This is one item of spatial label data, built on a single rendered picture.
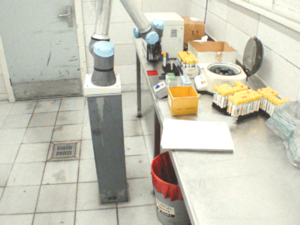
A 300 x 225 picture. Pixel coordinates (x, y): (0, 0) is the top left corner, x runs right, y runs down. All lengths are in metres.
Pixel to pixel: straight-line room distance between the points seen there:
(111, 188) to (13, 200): 0.79
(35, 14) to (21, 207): 2.06
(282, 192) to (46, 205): 1.69
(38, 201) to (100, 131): 0.83
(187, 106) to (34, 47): 2.43
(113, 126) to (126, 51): 1.87
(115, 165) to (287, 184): 1.18
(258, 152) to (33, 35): 2.83
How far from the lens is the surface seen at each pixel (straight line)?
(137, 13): 1.67
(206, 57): 1.98
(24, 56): 3.62
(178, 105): 1.45
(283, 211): 1.07
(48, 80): 3.67
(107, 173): 2.02
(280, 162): 1.28
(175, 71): 1.94
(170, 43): 2.20
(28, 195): 2.43
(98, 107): 1.74
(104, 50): 1.65
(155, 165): 1.87
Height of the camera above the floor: 1.62
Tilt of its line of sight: 30 degrees down
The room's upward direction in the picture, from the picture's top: straight up
